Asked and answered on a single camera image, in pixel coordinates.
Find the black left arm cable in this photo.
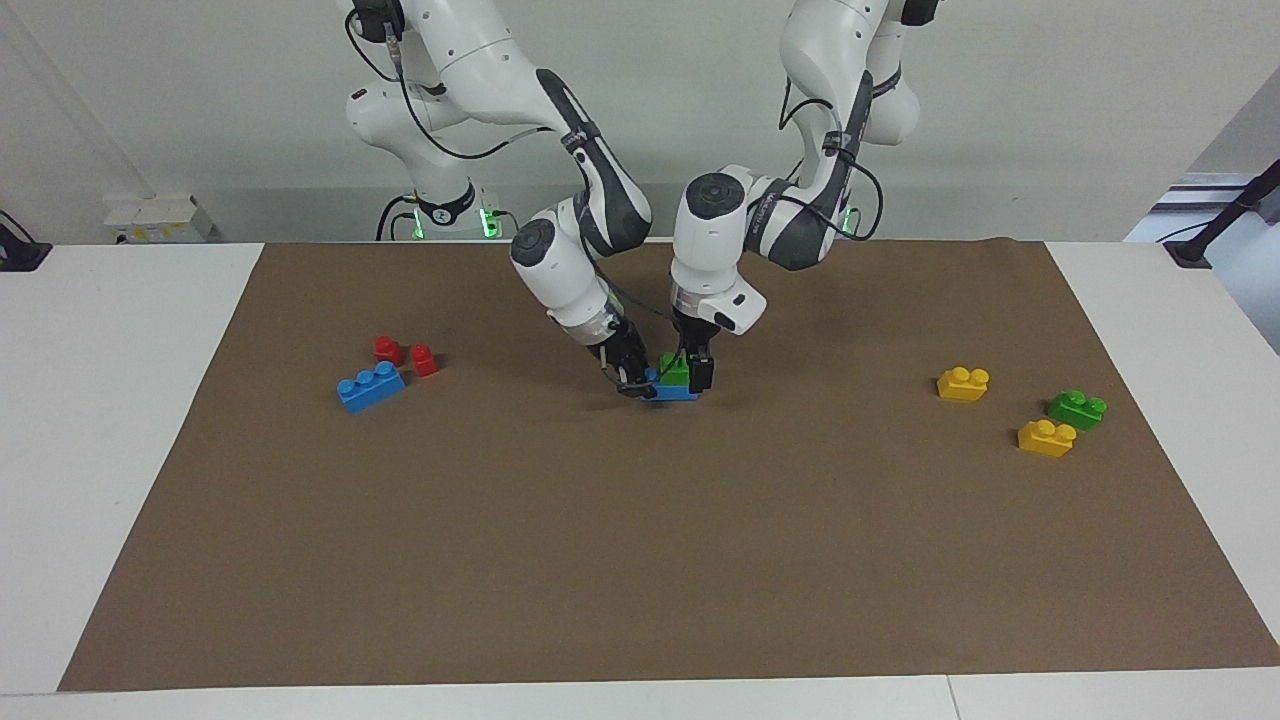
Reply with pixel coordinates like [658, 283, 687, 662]
[778, 75, 886, 243]

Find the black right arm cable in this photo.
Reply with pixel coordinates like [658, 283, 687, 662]
[344, 8, 566, 163]

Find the black right base cable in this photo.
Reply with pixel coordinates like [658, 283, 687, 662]
[376, 193, 421, 242]

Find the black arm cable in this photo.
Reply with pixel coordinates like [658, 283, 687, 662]
[778, 75, 886, 243]
[344, 8, 566, 163]

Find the brown table mat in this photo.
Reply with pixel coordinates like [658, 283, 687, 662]
[57, 238, 1280, 693]

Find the black table clamp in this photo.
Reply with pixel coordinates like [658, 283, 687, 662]
[0, 210, 53, 273]

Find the yellow two-stud toy block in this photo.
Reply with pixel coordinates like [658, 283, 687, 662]
[937, 367, 992, 403]
[1017, 419, 1079, 459]

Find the blue three-stud toy block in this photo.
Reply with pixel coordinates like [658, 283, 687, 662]
[640, 368, 701, 404]
[337, 361, 408, 414]

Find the black stand with pole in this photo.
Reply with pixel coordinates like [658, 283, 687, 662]
[1163, 158, 1280, 271]

